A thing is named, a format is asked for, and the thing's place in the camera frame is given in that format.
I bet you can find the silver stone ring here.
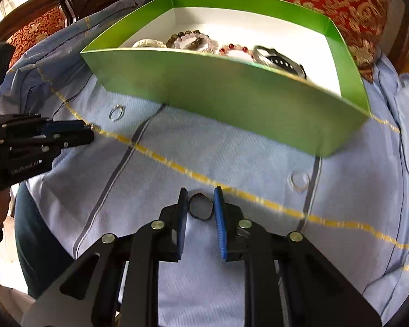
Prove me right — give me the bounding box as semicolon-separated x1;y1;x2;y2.
107;103;127;123

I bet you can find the green cardboard box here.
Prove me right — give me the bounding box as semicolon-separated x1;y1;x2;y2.
82;0;369;156

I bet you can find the dark metal ring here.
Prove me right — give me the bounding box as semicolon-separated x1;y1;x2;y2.
187;193;215;221

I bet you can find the light blue striped cloth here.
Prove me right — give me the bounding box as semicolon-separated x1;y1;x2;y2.
0;0;409;322

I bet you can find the black watch band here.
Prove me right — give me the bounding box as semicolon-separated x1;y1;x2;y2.
272;52;306;79

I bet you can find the beige fluffy bracelet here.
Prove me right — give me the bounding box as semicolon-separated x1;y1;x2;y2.
132;38;168;50

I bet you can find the silver bangle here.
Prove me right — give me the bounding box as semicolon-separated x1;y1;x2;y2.
252;45;285;67

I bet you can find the red pink bead bracelet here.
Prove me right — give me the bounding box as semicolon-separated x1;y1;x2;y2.
218;43;255;59

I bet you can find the orange patterned seat cushion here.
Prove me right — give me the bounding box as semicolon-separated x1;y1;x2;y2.
7;7;66;68

